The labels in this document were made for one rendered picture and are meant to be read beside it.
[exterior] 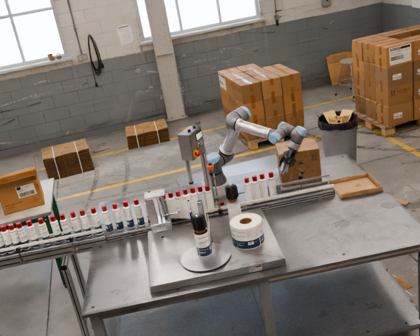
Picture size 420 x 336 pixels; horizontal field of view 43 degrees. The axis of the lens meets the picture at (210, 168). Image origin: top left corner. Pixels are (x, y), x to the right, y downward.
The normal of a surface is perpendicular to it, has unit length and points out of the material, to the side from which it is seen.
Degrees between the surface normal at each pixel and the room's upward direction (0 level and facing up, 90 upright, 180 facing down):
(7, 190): 91
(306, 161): 90
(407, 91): 90
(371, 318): 1
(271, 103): 89
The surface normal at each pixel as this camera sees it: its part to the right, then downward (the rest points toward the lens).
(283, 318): -0.15, -0.92
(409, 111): 0.31, 0.32
